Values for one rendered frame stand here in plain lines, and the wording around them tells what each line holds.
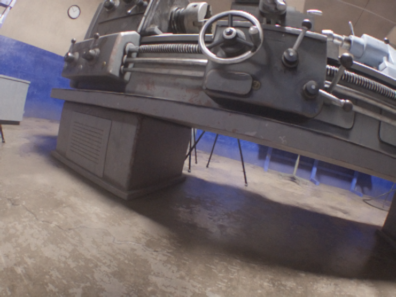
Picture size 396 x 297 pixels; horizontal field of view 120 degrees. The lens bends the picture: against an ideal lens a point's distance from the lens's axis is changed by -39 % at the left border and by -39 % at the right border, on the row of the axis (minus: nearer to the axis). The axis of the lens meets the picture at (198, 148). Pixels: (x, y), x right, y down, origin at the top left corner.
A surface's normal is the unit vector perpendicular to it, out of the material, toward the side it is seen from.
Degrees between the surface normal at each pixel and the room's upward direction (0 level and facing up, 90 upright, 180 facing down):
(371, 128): 90
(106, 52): 90
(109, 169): 90
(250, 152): 90
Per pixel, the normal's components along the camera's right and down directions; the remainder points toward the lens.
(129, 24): -0.35, 0.00
